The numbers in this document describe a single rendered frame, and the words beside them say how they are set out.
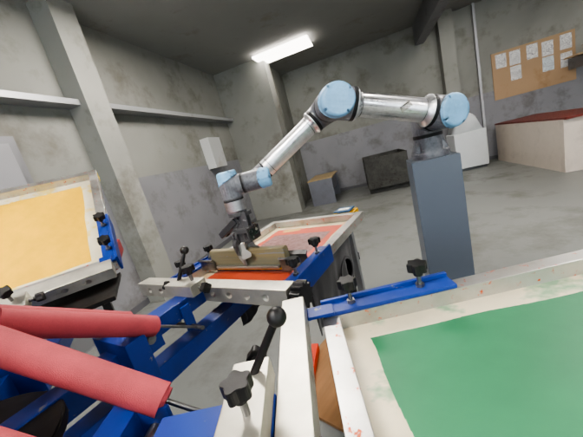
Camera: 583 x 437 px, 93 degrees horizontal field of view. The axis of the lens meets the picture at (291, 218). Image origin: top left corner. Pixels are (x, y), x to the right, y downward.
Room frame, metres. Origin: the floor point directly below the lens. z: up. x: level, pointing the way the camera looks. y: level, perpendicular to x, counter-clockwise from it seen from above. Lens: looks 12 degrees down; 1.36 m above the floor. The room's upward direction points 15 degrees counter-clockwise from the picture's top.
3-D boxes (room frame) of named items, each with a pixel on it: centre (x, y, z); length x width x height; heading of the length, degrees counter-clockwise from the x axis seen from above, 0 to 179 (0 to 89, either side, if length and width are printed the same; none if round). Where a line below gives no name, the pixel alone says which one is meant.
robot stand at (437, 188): (1.19, -0.65, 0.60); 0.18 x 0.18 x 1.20; 71
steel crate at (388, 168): (6.78, -2.54, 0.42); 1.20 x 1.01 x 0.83; 161
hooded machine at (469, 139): (6.47, -4.44, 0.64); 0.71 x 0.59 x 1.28; 71
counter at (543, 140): (5.21, -5.17, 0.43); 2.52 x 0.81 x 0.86; 161
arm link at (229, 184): (1.03, 0.19, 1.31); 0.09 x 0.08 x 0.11; 92
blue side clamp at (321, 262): (0.87, -0.01, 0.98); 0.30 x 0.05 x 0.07; 147
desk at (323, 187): (7.27, -1.09, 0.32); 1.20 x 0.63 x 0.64; 161
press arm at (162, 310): (0.75, 0.40, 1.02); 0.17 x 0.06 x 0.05; 147
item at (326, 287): (1.17, -0.10, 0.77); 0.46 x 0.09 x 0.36; 147
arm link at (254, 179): (1.05, 0.09, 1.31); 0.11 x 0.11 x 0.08; 2
